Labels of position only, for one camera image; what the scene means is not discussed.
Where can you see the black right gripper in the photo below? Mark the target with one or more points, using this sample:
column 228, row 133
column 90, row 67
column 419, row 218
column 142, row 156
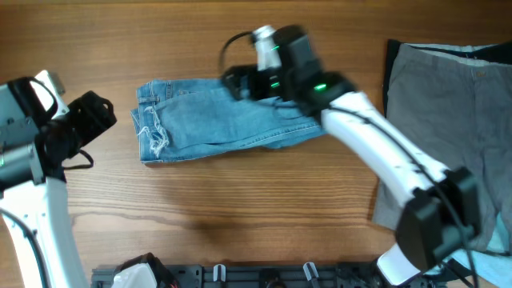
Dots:
column 258, row 90

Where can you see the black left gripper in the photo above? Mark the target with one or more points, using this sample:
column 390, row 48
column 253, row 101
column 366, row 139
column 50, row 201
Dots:
column 91, row 110

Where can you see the light blue denim jeans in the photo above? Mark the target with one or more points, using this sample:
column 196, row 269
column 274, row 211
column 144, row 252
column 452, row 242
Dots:
column 188, row 119

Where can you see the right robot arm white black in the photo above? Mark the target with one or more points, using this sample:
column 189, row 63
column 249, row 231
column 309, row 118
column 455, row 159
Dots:
column 439, row 206

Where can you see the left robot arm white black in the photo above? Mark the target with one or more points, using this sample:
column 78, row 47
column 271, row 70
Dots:
column 38, row 133

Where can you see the grey shorts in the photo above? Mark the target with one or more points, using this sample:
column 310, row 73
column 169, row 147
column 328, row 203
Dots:
column 458, row 110

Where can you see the black garment under shorts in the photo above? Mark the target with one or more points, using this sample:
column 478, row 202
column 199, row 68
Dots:
column 499, row 53

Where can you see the light blue garment in pile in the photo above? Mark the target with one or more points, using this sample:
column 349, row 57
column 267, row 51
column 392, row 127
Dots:
column 494, row 265

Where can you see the black mounting rail base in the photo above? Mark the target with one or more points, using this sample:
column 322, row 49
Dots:
column 341, row 275

